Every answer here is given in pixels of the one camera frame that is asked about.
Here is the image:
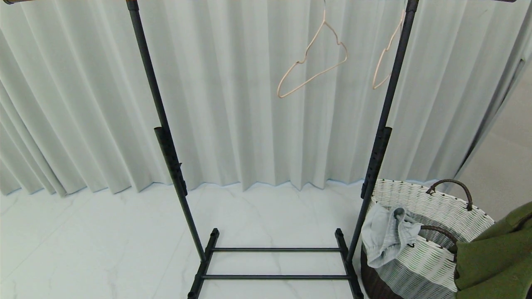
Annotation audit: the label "pink clothes hanger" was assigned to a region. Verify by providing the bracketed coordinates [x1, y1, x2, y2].
[372, 8, 406, 90]
[277, 0, 348, 99]

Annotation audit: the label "pale grey shorts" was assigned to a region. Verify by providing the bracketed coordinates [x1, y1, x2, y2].
[361, 203, 423, 268]

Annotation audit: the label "green long-sleeved shirt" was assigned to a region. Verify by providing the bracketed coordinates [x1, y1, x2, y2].
[454, 201, 532, 299]

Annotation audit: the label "black clothes rack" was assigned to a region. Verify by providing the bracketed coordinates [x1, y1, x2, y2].
[2, 0, 517, 299]

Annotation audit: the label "white laundry basket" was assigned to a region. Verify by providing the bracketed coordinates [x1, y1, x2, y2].
[360, 179, 496, 299]

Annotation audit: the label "white curtain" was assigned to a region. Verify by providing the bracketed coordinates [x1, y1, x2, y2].
[0, 0, 532, 196]

